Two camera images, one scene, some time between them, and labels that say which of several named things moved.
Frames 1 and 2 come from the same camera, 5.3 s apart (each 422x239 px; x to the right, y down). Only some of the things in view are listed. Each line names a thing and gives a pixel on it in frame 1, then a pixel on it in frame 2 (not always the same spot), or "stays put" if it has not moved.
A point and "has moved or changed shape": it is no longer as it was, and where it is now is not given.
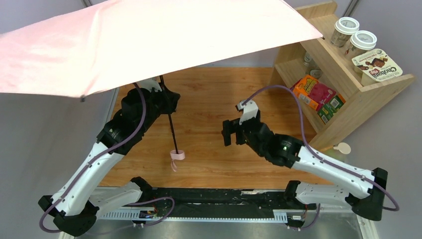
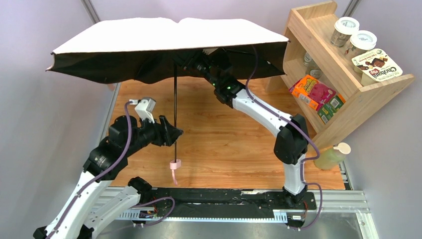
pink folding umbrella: [108, 44] has moved or changed shape
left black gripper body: [170, 101] -> [164, 131]
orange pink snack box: [313, 93] stays put
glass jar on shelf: [311, 67] stays put
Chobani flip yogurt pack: [374, 65] stays put
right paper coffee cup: [361, 42] stays put
